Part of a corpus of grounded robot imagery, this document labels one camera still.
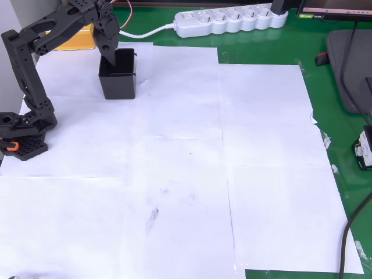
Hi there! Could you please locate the white multi-socket power strip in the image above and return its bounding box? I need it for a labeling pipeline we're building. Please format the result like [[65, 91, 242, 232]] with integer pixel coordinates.
[[173, 3, 289, 39]]

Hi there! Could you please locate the yellow cardboard box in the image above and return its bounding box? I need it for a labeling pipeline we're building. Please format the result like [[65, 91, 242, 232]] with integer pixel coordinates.
[[51, 24, 97, 52]]

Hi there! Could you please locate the thin black monitor cable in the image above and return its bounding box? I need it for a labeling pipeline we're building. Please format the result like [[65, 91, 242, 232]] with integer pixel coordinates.
[[339, 20, 372, 126]]

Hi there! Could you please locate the thick black cable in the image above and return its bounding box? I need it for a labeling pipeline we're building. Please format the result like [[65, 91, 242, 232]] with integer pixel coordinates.
[[338, 191, 372, 279]]

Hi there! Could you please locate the orange black table clamp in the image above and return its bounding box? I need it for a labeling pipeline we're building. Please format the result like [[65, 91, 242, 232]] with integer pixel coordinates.
[[0, 138, 20, 152]]

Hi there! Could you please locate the black square container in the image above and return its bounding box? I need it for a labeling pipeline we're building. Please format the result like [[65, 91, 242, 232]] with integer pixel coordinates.
[[98, 48, 138, 101]]

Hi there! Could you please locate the black plug adapter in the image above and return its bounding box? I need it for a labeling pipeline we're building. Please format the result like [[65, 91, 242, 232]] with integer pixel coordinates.
[[271, 0, 289, 16]]

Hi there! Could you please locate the white power cable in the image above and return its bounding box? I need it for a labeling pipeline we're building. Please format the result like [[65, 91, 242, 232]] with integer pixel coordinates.
[[118, 22, 177, 40]]

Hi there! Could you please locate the white paper table cover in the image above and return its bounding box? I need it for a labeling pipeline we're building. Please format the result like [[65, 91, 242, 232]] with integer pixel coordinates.
[[0, 40, 366, 279]]

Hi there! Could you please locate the small black green device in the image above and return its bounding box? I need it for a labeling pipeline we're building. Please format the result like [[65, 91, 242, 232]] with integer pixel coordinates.
[[352, 124, 372, 171]]

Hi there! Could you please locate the black computer monitor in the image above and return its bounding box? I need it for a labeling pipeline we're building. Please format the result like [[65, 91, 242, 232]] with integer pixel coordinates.
[[296, 0, 372, 22]]

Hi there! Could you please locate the gray laptop sleeve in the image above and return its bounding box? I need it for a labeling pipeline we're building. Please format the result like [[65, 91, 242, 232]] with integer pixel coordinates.
[[325, 28, 372, 115]]

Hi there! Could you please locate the red black tag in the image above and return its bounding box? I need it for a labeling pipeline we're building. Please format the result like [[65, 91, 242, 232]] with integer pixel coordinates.
[[315, 51, 331, 67]]

